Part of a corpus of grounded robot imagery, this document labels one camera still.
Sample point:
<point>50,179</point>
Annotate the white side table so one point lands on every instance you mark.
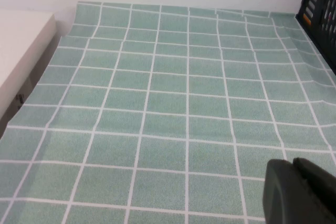
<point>21,45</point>

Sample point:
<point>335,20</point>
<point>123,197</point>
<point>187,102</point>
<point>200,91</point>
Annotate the green checked tablecloth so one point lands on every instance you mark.
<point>168,103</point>

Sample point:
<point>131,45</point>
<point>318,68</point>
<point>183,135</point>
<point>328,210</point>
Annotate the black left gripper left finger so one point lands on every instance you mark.
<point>283,195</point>

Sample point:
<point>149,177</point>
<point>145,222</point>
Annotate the black mesh book holder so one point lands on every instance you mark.
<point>323,37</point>

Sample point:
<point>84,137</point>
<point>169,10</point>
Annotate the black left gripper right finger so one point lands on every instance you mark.
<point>323,197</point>

